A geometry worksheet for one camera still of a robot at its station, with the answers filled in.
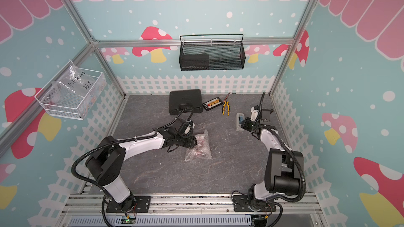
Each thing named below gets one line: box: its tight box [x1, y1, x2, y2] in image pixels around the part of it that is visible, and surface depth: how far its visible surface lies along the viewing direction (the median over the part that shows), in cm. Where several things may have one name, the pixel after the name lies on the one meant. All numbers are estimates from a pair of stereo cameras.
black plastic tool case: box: [168, 89, 204, 116], surface depth 108 cm
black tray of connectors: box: [202, 96, 224, 112], surface depth 115 cm
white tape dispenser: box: [235, 113, 245, 132], surface depth 102 cm
